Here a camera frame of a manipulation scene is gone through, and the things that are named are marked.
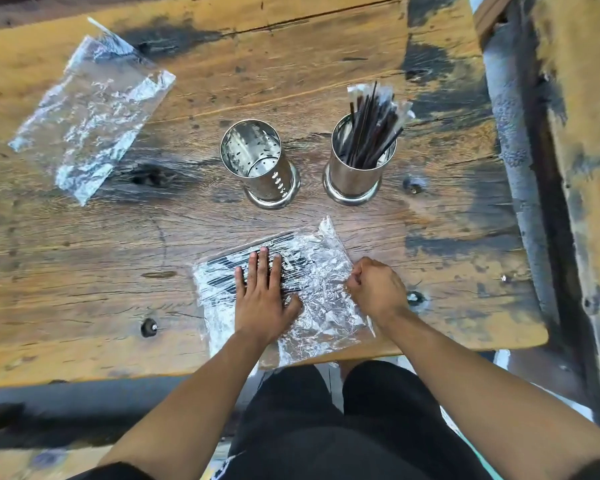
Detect empty clear plastic bag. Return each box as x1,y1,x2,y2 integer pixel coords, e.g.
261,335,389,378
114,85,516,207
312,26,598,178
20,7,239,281
8,17,177,207

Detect black left sleeve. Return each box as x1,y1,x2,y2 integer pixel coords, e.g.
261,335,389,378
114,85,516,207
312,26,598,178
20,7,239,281
69,462,153,480

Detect person's left forearm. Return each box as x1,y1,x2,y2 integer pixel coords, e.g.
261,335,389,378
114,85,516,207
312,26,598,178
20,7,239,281
97,329,281,480

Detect clear plastic bag with straws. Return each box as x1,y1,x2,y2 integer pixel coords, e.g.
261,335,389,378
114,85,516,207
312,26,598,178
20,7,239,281
192,216,376,372

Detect black sleeve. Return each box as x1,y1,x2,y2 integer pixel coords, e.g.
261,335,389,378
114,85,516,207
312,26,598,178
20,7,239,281
566,456,600,480
69,462,153,480

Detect person's right forearm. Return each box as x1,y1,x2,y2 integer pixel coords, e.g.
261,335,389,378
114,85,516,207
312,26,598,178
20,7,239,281
375,306,600,480

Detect bunch of wrapped black straws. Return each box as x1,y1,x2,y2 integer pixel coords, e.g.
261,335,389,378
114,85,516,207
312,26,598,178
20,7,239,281
337,81,416,170

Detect steel holder holding straws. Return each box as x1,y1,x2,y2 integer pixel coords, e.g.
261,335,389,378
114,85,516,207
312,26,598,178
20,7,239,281
323,114,398,207

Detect empty perforated steel holder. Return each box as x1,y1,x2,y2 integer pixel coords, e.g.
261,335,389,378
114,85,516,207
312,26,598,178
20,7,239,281
220,119,301,211

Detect black trousers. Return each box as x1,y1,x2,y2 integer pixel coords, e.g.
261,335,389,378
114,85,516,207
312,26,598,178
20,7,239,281
212,360,492,480

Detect bundle of bagged black straws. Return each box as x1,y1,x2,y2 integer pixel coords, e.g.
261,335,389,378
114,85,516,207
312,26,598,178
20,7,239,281
200,234,312,296

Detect black right sleeve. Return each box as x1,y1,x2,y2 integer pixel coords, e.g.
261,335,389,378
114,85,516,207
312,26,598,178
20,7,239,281
566,456,600,480

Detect person's right hand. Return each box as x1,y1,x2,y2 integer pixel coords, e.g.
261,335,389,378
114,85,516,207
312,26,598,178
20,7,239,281
345,257,411,323

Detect weathered wooden bench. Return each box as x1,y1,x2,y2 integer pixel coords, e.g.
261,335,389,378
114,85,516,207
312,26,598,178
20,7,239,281
472,0,600,441

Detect person's left hand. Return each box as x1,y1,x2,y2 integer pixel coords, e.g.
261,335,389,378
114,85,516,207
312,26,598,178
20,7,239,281
233,246,304,346

